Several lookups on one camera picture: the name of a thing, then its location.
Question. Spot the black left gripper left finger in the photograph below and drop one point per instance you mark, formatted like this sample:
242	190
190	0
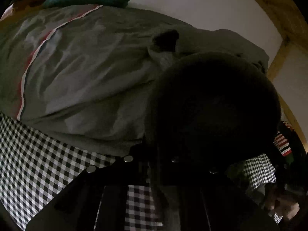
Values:
115	197

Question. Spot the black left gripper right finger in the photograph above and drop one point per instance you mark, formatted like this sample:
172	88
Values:
215	194

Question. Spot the grey lettered hoodie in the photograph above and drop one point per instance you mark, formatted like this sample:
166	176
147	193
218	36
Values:
213	113

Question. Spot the person's right hand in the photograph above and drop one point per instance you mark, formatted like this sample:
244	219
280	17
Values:
280	202

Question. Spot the black white checkered bedsheet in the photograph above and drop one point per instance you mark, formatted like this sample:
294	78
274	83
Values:
35	168

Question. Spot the red white striped cloth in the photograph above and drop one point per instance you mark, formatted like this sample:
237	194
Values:
282	139

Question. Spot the grey quilt with pink stripe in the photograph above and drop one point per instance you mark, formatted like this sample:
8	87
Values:
82	74

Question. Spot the wooden bunk bed frame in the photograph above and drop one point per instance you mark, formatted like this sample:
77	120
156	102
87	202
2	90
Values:
288	70

